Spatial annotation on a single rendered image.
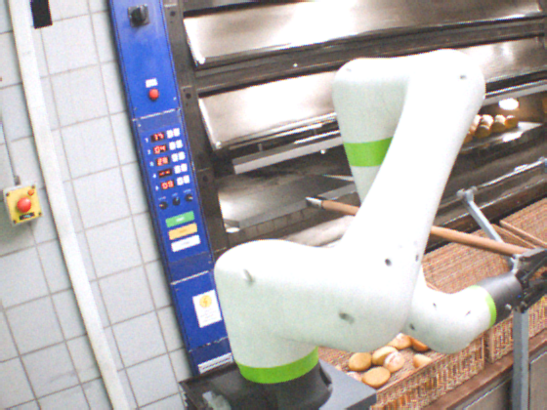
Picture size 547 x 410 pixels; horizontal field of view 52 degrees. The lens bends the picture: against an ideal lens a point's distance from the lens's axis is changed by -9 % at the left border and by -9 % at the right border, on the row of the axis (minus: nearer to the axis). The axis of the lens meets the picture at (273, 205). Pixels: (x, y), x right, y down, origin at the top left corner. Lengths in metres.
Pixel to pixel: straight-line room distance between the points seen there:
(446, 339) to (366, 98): 0.44
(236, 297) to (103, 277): 1.05
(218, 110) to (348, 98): 0.92
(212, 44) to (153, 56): 0.20
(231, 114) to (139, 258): 0.53
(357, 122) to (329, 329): 0.43
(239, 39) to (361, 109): 0.96
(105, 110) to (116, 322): 0.64
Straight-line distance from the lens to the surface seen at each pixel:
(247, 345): 0.86
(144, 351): 1.95
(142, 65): 1.80
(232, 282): 0.83
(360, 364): 2.17
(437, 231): 1.61
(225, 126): 1.91
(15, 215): 1.69
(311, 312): 0.75
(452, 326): 1.09
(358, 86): 1.04
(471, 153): 2.59
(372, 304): 0.72
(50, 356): 1.89
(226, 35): 1.94
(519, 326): 2.05
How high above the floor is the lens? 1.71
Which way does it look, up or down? 14 degrees down
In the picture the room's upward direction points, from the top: 11 degrees counter-clockwise
